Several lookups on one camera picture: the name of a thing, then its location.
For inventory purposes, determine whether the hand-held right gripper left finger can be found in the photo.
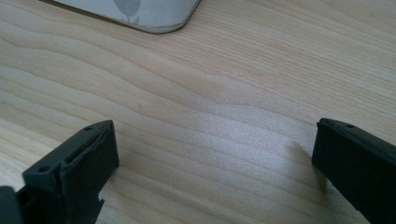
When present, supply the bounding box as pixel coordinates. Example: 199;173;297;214
16;119;120;224

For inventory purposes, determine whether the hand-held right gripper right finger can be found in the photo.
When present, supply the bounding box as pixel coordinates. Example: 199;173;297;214
311;118;396;224

